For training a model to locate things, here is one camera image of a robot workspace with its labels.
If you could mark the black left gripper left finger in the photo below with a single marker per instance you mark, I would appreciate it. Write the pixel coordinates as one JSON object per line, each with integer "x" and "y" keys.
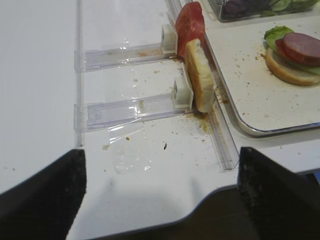
{"x": 44, "y": 206}

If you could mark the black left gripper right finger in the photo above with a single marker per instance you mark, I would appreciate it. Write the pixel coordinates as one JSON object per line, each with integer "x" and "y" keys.
{"x": 281, "y": 204}

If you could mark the meat slice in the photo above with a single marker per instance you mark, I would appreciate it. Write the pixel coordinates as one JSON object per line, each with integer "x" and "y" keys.
{"x": 303, "y": 48}

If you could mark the upright white bread slice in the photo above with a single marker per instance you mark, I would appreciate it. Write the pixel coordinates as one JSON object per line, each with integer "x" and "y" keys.
{"x": 200, "y": 75}

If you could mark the tomato slice on tray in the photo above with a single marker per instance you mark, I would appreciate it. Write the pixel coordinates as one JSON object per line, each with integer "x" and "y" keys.
{"x": 281, "y": 48}

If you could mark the small lettuce leaf on tray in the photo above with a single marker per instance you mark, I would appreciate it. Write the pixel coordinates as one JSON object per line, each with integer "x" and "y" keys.
{"x": 276, "y": 33}

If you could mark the green lettuce in container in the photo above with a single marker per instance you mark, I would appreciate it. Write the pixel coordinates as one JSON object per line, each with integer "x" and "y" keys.
{"x": 279, "y": 7}

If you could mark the upright tomato slices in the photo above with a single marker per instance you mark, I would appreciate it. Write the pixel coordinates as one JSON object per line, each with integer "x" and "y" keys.
{"x": 189, "y": 25}

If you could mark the lower left clear pusher track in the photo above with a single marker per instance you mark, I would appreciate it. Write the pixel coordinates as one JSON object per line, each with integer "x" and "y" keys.
{"x": 96, "y": 116}

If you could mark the clear pusher track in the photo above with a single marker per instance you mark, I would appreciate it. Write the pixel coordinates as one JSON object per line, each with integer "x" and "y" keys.
{"x": 96, "y": 116}
{"x": 95, "y": 60}

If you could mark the clear tape patch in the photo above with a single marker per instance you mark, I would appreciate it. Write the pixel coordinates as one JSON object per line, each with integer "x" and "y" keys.
{"x": 129, "y": 150}

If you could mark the silver metal tray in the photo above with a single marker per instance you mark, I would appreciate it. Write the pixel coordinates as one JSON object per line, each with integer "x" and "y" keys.
{"x": 262, "y": 103}

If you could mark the bottom bun on tray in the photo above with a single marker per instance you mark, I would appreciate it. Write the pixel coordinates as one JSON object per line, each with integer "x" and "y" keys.
{"x": 288, "y": 73}

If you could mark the lower white pusher block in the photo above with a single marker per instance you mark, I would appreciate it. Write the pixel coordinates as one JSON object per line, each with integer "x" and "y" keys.
{"x": 182, "y": 92}

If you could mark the white pusher block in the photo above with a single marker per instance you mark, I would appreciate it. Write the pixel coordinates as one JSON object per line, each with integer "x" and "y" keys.
{"x": 169, "y": 40}
{"x": 182, "y": 92}

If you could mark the upper left clear pusher track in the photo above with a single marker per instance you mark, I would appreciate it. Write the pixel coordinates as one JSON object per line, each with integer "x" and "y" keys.
{"x": 95, "y": 60}

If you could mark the upper white pusher block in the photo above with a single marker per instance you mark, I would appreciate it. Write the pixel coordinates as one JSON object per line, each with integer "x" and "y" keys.
{"x": 169, "y": 40}

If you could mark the clear plastic container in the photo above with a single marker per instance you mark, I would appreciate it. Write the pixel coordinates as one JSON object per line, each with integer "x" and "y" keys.
{"x": 217, "y": 4}

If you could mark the purple cabbage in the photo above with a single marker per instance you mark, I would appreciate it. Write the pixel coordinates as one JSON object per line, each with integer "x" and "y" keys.
{"x": 237, "y": 9}

